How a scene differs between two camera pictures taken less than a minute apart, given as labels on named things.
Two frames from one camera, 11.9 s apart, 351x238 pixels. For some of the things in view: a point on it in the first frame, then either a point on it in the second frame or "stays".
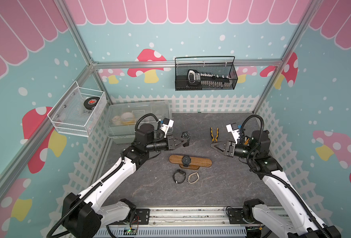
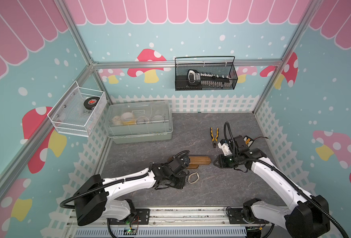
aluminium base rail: x=197 y=222 stays
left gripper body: x=160 y=145 → x=176 y=181
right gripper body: x=238 y=150 → x=230 y=161
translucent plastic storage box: x=122 y=120 stays
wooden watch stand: x=196 y=162 stays
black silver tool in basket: x=194 y=77 stays
